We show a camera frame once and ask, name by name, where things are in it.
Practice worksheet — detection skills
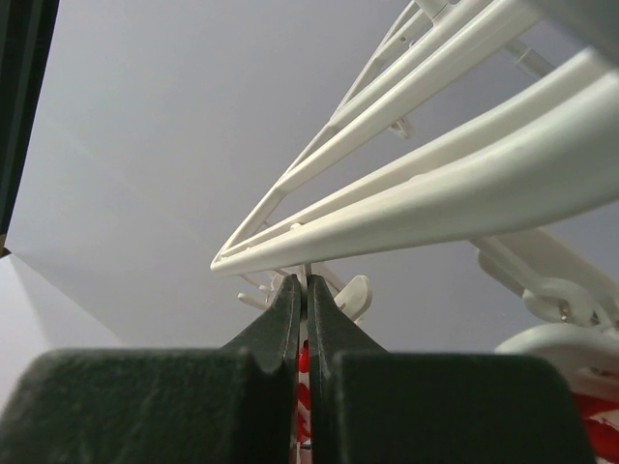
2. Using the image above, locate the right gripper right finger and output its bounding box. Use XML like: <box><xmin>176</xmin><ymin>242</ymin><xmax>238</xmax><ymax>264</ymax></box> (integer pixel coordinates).
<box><xmin>308</xmin><ymin>275</ymin><xmax>595</xmax><ymax>463</ymax></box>

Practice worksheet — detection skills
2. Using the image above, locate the white clip hanger rack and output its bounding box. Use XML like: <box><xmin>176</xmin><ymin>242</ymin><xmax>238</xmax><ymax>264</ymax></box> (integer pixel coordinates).
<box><xmin>211</xmin><ymin>1</ymin><xmax>618</xmax><ymax>276</ymax></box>

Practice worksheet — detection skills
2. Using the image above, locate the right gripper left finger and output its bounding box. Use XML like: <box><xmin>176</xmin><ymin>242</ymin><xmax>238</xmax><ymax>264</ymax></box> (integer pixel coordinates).
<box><xmin>1</xmin><ymin>276</ymin><xmax>301</xmax><ymax>463</ymax></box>

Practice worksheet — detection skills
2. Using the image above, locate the white rack clothes clip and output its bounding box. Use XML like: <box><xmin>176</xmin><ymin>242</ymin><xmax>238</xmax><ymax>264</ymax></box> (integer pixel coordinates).
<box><xmin>471</xmin><ymin>229</ymin><xmax>618</xmax><ymax>388</ymax></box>

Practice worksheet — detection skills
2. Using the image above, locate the white pressed clothes clip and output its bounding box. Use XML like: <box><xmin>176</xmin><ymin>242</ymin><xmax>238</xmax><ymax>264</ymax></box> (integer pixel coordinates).
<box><xmin>237</xmin><ymin>262</ymin><xmax>373</xmax><ymax>323</ymax></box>

